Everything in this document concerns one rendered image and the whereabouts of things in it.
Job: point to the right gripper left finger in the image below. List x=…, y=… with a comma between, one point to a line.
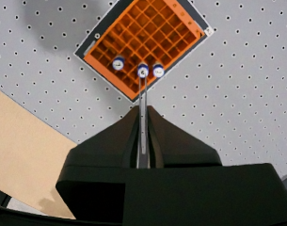
x=110, y=147

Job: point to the orange grid rack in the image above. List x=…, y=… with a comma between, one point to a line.
x=142, y=40

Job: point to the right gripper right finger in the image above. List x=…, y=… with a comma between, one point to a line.
x=174, y=147

